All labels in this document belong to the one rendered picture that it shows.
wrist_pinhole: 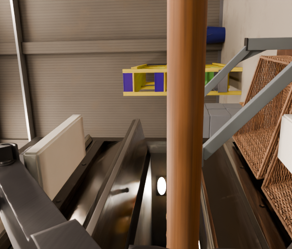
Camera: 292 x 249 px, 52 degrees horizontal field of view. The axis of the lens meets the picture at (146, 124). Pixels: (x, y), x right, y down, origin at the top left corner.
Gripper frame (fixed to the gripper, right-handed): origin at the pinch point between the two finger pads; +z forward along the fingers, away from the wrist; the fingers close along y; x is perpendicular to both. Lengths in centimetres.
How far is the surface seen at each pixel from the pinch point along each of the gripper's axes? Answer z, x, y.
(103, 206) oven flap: 57, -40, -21
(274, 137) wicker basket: 100, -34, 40
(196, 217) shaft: 5.2, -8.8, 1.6
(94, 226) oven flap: 47, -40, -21
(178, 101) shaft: 4.9, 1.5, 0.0
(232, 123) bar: 43.2, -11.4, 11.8
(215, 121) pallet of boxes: 377, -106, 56
